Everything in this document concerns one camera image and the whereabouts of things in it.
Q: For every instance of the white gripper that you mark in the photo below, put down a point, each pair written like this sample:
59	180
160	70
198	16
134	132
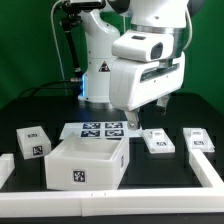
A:
134	84

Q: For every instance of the white cabinet door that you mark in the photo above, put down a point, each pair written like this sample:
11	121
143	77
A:
198	138
157	141

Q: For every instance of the white cabinet body box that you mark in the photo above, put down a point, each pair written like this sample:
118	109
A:
87	164

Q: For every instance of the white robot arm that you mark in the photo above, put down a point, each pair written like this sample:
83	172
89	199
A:
92	26

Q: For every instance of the small white cabinet top block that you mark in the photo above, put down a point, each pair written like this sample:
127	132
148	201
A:
33	142

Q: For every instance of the white marker sheet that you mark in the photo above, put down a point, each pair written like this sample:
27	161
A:
114	129

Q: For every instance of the white left fence piece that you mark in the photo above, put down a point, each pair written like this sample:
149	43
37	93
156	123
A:
6	167

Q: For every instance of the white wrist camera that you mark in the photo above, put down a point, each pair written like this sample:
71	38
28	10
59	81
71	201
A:
143	47

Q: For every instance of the white right fence rail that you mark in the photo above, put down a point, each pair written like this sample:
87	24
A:
204	171

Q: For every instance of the white fence rail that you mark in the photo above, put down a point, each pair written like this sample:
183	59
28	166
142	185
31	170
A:
118	202
204	171

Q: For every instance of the white front fence rail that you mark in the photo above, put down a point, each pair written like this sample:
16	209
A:
118	202

